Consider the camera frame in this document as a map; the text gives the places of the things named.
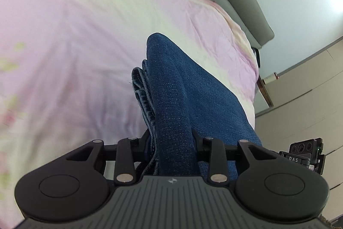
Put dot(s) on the blue denim pants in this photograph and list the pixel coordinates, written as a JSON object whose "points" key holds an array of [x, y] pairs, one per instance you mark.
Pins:
{"points": [[174, 94]]}

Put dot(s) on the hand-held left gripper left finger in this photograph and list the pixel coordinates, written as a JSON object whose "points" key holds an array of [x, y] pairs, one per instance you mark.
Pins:
{"points": [[141, 143]]}

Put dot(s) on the brown wooden board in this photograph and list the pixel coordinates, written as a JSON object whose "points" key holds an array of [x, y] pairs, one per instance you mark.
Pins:
{"points": [[265, 89]]}

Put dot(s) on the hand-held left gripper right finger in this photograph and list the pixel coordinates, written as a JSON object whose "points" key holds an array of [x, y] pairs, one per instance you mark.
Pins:
{"points": [[198, 142]]}

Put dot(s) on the pink floral bed sheet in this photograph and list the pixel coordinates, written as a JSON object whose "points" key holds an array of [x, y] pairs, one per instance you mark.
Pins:
{"points": [[67, 44]]}

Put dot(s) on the black bed corner bracket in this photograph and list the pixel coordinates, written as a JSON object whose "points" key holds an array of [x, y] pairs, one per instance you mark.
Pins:
{"points": [[256, 57]]}

